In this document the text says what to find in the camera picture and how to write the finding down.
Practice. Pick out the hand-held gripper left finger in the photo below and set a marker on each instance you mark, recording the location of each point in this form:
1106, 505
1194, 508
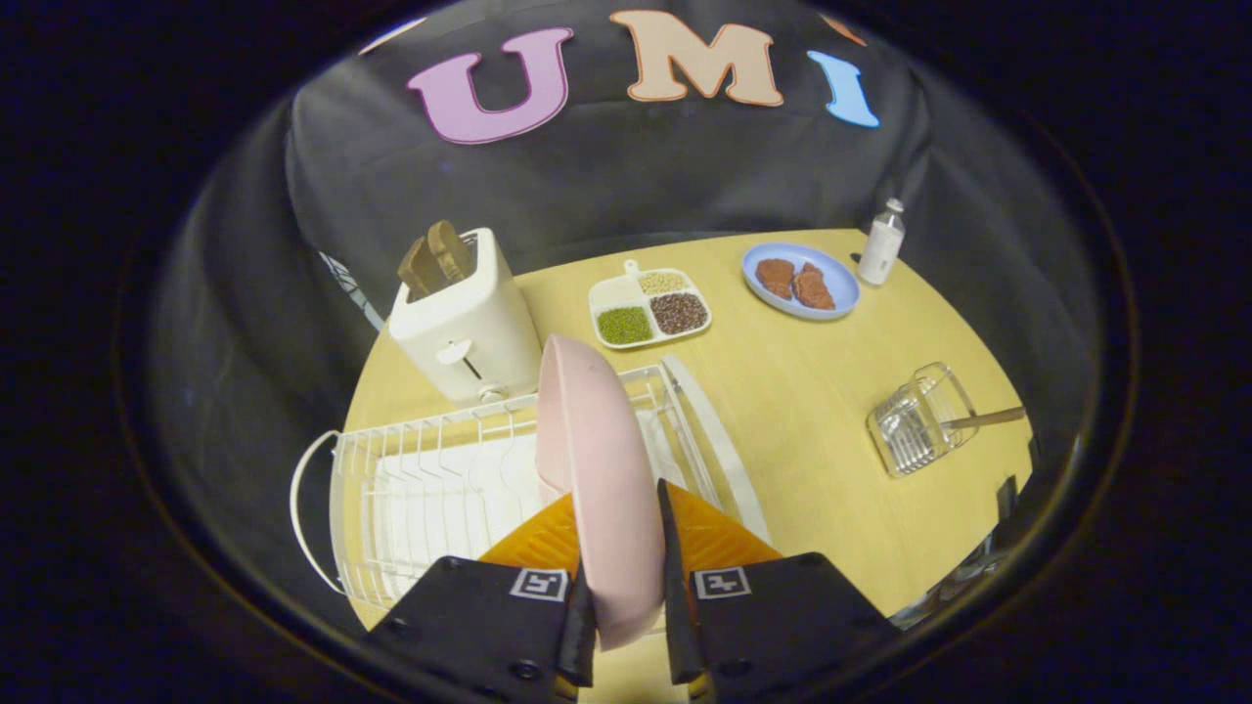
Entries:
577, 626

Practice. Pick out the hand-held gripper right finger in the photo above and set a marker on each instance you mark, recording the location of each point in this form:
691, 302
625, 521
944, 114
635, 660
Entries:
675, 606

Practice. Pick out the pink plate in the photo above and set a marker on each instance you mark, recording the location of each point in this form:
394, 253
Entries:
602, 469

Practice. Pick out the wooden spoon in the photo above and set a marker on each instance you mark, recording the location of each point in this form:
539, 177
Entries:
990, 418

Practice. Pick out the blue plate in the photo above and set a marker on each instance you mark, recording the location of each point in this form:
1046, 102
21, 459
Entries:
800, 281

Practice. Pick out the white divided tray with grains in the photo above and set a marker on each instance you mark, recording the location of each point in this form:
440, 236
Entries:
648, 307

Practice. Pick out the white toaster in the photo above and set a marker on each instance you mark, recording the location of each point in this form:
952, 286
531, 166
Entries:
469, 328

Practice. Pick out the brown meat piece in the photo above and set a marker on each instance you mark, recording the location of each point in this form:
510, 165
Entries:
813, 287
775, 277

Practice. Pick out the brown toast slice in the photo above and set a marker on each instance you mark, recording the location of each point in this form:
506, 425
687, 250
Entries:
451, 250
421, 269

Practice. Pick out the small white bottle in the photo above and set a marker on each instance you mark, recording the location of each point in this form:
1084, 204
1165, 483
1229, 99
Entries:
881, 244

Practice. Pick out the black backdrop cloth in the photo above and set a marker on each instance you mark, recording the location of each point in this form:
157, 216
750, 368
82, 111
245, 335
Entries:
606, 166

